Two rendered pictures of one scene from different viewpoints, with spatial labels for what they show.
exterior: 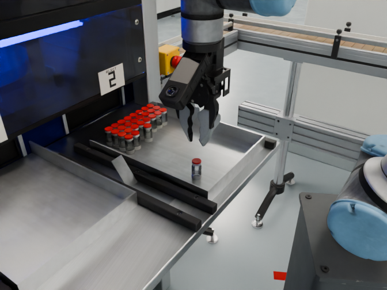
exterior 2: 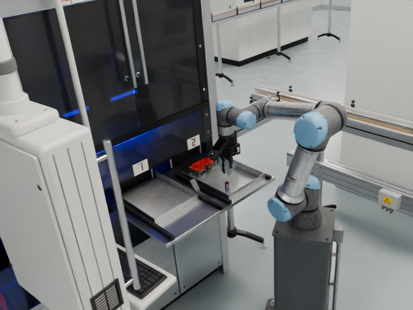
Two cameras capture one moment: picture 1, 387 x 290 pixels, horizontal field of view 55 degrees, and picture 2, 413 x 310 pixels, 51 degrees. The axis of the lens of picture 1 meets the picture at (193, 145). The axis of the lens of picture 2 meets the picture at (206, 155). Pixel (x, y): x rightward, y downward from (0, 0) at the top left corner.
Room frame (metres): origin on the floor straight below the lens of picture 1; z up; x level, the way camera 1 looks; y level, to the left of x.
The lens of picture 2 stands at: (-1.08, -0.39, 2.03)
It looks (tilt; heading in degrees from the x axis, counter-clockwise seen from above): 28 degrees down; 15
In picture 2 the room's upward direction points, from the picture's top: 5 degrees counter-clockwise
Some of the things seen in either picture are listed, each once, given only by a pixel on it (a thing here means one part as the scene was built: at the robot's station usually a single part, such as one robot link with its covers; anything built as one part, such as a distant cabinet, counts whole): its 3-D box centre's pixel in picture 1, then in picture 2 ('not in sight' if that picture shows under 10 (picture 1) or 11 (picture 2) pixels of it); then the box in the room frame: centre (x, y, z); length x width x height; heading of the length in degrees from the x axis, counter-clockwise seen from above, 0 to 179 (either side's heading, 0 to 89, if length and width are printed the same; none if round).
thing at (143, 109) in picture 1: (131, 123); (202, 163); (0.86, 0.16, 0.90); 0.18 x 0.02 x 0.05; 145
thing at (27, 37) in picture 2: not in sight; (81, 80); (0.45, 0.52, 1.50); 0.47 x 0.01 x 0.59; 146
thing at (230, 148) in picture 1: (178, 144); (222, 174); (0.77, 0.04, 0.90); 0.34 x 0.26 x 0.04; 55
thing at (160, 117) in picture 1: (144, 128); (208, 166); (0.83, 0.13, 0.90); 0.18 x 0.02 x 0.05; 145
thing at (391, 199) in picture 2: not in sight; (389, 198); (1.23, -0.86, 0.50); 0.12 x 0.05 x 0.09; 56
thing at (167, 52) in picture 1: (164, 59); not in sight; (1.11, 0.09, 0.99); 0.08 x 0.07 x 0.07; 56
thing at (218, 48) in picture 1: (203, 70); (227, 144); (0.67, -0.02, 1.12); 0.09 x 0.08 x 0.12; 146
